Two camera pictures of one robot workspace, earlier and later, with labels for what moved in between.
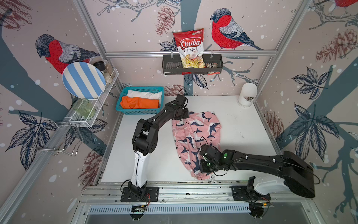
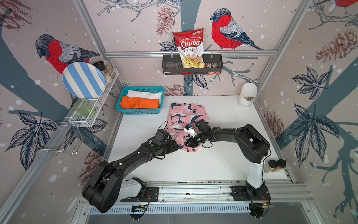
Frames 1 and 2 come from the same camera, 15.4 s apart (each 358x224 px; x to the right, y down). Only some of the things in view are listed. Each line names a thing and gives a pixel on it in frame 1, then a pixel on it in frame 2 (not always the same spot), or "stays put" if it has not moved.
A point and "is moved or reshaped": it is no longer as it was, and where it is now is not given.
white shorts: (157, 95) stays put
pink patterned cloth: (192, 133) is moved or reshaped
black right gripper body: (206, 167) → (197, 140)
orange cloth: (136, 102) stays put
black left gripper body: (184, 114) → (168, 147)
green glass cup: (83, 106) stays put
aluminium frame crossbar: (178, 52) stays put
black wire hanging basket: (213, 65) stays put
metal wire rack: (61, 136) stays put
